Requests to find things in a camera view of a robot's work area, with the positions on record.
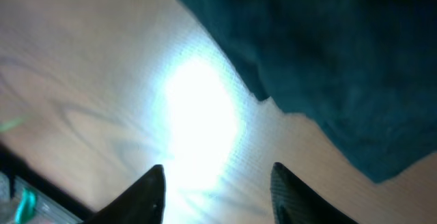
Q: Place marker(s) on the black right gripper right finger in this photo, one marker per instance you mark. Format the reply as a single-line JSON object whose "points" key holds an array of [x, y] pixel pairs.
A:
{"points": [[294, 202]]}

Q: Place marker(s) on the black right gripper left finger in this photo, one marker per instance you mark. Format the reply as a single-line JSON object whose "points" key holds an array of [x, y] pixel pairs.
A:
{"points": [[142, 203]]}

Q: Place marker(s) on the black nike t-shirt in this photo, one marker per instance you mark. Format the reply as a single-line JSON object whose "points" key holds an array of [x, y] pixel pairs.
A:
{"points": [[363, 70]]}

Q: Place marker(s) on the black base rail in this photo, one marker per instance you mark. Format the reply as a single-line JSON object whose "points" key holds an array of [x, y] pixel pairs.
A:
{"points": [[31, 198]]}

